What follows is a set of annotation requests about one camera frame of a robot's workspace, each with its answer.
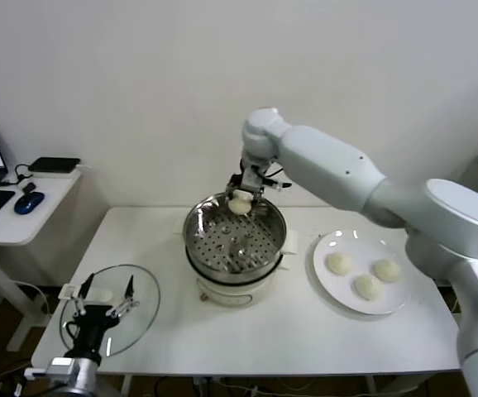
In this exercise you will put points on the white side desk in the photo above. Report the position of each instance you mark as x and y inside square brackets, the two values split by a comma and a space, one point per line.
[36, 225]

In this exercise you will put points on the blue computer mouse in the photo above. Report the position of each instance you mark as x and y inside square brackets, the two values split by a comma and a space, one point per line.
[28, 202]

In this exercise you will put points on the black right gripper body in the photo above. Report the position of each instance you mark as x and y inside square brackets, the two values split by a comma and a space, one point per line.
[253, 178]

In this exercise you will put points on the white round plate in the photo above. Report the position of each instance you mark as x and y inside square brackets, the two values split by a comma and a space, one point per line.
[346, 297]

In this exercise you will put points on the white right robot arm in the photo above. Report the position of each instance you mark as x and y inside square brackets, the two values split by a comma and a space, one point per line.
[326, 157]

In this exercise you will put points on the black flat device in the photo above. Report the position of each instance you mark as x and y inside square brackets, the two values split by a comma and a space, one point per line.
[55, 165]

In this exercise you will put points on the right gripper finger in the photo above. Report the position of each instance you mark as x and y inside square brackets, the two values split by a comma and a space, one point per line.
[258, 199]
[233, 186]

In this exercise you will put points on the stainless steel steamer basket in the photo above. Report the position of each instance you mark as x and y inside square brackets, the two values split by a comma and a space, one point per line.
[214, 256]

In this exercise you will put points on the white steamed baozi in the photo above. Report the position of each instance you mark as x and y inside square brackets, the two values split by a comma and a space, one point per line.
[338, 263]
[239, 205]
[368, 286]
[387, 270]

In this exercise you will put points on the small black adapter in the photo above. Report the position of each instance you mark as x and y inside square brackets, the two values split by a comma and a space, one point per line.
[28, 188]

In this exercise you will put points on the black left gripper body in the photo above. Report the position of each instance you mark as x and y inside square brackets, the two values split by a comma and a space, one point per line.
[94, 326]

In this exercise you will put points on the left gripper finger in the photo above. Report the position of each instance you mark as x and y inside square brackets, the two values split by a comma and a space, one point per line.
[128, 299]
[82, 299]

